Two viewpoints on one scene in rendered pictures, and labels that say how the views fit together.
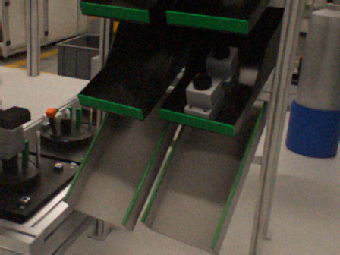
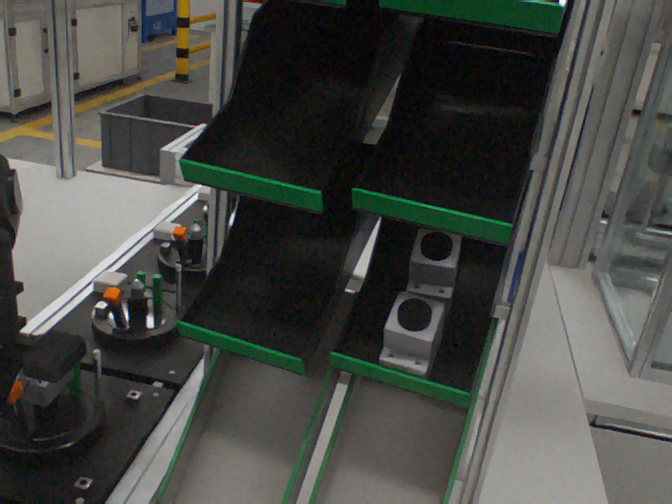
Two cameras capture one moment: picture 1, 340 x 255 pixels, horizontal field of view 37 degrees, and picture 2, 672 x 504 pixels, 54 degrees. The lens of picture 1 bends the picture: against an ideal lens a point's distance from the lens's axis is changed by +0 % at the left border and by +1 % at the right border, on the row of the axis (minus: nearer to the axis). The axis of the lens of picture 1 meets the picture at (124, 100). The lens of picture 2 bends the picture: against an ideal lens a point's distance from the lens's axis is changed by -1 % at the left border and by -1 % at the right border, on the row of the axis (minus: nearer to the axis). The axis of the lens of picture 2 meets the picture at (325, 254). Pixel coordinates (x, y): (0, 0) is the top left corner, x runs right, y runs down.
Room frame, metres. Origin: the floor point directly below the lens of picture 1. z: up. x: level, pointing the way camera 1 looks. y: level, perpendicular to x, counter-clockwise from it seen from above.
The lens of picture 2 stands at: (0.27, 0.07, 1.55)
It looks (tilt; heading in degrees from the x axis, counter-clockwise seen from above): 25 degrees down; 347
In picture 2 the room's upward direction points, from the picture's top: 7 degrees clockwise
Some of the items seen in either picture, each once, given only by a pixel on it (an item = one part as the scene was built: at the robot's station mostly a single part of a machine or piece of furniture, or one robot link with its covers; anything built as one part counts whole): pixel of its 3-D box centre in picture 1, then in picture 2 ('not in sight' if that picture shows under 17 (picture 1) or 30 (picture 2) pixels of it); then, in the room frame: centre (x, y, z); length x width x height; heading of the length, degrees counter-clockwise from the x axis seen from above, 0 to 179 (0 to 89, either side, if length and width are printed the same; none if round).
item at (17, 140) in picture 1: (11, 136); (47, 360); (0.99, 0.24, 1.06); 0.08 x 0.04 x 0.07; 159
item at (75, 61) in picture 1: (114, 61); (189, 139); (3.11, 0.08, 0.73); 0.62 x 0.42 x 0.23; 69
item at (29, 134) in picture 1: (65, 122); (137, 301); (1.21, 0.15, 1.01); 0.24 x 0.24 x 0.13; 69
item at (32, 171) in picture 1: (8, 171); (47, 418); (0.98, 0.24, 0.98); 0.14 x 0.14 x 0.02
